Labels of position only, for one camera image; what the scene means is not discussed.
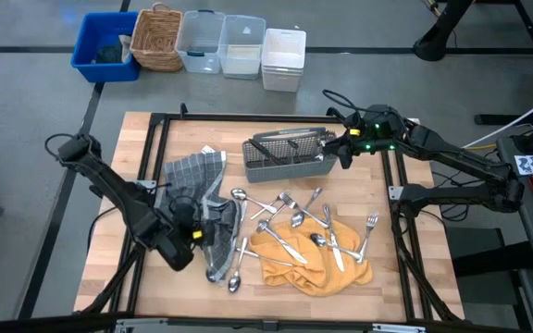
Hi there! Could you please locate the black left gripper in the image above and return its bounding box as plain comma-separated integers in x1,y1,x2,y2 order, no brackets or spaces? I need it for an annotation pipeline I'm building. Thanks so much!
168,196,220,254

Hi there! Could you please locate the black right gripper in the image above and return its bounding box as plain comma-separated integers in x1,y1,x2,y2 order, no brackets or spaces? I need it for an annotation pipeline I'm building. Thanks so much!
321,104,406,170

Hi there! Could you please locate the grey checked dish towel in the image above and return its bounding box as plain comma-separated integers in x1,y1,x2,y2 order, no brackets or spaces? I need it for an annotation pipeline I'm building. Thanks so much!
154,148,242,283

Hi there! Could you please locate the yellow terry towel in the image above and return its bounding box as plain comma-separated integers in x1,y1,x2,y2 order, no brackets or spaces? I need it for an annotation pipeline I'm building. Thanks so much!
248,217,374,297

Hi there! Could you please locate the grey plastic silverware caddy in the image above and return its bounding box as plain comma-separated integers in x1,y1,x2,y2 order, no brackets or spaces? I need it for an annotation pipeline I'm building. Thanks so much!
242,128,341,184

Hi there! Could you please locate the white plastic bin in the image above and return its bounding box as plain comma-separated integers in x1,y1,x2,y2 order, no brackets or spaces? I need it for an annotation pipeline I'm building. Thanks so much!
260,28,307,93

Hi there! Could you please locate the black stand leg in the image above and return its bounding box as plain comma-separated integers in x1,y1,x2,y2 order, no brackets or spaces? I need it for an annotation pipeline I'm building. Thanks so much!
412,0,475,63

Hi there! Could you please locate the clear plastic bin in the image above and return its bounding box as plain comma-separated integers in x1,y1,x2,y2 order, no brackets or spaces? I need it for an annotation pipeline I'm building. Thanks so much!
217,14,267,80

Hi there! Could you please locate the clear bin with blue latch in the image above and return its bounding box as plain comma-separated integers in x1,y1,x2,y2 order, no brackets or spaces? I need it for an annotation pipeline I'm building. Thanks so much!
174,9,226,75

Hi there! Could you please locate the wicker basket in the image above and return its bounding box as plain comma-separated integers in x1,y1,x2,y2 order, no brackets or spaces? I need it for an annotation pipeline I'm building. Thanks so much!
129,2,184,73

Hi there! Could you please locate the dark cloth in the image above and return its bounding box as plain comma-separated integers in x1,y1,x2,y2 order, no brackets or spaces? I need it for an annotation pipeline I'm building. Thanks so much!
93,43,124,65

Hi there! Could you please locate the blue plastic bin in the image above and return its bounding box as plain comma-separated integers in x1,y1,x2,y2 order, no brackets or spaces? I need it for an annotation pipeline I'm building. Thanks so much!
70,11,142,83

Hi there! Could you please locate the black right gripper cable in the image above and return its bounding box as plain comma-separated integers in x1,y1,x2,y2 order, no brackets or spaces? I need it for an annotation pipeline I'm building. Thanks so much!
324,89,367,119

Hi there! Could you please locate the silver metal bracket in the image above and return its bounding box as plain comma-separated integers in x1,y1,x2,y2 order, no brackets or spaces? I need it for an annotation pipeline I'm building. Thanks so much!
371,322,428,333
113,317,171,333

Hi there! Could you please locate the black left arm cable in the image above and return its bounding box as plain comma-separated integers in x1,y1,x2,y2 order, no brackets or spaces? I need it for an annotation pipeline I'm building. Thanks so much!
85,205,127,253

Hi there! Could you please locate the black floor frame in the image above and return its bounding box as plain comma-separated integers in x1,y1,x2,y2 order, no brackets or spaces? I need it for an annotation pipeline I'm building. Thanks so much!
472,0,533,126

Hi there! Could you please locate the white cable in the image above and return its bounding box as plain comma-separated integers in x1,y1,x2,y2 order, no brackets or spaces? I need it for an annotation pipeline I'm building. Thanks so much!
460,86,533,150

